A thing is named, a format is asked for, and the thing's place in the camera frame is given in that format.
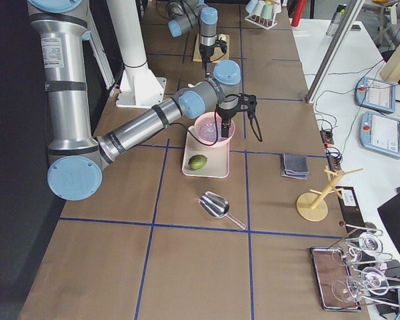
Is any grey folded cloth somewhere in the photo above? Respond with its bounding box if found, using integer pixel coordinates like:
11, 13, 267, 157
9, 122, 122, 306
281, 153, 309, 180

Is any black camera cable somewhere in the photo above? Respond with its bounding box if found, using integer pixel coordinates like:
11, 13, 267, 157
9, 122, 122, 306
168, 95, 264, 147

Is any wooden mug tree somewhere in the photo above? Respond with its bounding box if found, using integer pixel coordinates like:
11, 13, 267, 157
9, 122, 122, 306
296, 165, 363, 222

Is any bamboo cutting board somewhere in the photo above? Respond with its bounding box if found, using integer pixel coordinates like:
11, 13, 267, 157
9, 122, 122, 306
192, 33, 229, 63

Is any drink bottle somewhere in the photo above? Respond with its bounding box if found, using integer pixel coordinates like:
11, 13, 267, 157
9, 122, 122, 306
326, 3, 347, 37

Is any green avocado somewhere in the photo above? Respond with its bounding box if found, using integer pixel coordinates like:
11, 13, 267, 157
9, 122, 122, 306
188, 154, 208, 171

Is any pink bowl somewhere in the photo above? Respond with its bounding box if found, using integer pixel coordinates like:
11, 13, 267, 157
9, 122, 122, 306
194, 112, 235, 147

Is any red cylinder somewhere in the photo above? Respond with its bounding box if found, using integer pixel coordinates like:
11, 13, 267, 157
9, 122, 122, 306
291, 0, 307, 27

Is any cream plastic tray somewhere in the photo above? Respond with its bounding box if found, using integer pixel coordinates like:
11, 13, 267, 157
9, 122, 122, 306
182, 133, 230, 178

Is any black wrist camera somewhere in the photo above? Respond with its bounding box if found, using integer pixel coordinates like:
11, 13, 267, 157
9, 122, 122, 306
235, 93, 257, 118

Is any metal ice scoop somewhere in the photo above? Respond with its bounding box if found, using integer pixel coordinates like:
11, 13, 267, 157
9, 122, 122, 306
198, 191, 247, 230

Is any pile of ice cubes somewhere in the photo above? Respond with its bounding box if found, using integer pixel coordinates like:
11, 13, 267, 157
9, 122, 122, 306
198, 121, 222, 143

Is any teach pendant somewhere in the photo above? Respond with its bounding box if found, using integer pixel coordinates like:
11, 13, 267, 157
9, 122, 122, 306
359, 111, 400, 159
355, 77, 396, 113

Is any lower teach pendant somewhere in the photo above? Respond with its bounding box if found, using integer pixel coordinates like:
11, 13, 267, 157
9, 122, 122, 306
359, 111, 400, 159

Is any metal tray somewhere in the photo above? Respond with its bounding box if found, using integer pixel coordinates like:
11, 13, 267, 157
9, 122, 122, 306
309, 247, 362, 312

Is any aluminium frame post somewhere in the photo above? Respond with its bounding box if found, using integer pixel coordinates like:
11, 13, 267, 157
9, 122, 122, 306
305, 0, 365, 103

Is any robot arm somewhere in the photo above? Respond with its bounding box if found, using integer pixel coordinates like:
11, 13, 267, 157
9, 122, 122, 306
27, 1, 241, 201
166, 1, 227, 77

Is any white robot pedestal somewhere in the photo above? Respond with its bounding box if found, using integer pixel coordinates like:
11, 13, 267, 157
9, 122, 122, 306
107, 0, 166, 108

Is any cup rack with cups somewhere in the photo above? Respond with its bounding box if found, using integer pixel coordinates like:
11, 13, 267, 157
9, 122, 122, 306
245, 0, 286, 30

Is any upper teach pendant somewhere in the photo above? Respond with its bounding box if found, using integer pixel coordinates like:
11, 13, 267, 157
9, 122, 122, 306
355, 77, 396, 113

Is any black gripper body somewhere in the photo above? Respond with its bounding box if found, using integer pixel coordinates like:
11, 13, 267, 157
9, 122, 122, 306
199, 35, 227, 72
217, 101, 238, 129

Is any wine glass rack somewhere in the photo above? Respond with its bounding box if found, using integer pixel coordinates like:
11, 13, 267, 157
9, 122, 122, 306
331, 221, 400, 310

